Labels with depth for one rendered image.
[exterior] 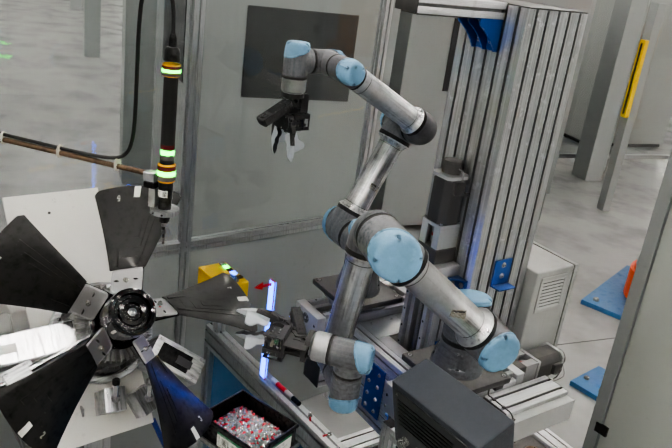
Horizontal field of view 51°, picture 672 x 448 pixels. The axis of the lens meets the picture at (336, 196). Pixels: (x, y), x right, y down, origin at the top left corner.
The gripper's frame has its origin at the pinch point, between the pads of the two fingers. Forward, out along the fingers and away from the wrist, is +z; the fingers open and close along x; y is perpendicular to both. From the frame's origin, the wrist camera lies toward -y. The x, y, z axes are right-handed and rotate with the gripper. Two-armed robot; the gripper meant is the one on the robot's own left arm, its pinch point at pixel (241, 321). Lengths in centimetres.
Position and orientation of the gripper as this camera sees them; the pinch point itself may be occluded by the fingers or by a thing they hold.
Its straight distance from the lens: 184.4
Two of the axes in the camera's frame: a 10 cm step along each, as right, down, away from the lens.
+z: -9.6, -2.0, 2.1
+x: -0.8, 8.9, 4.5
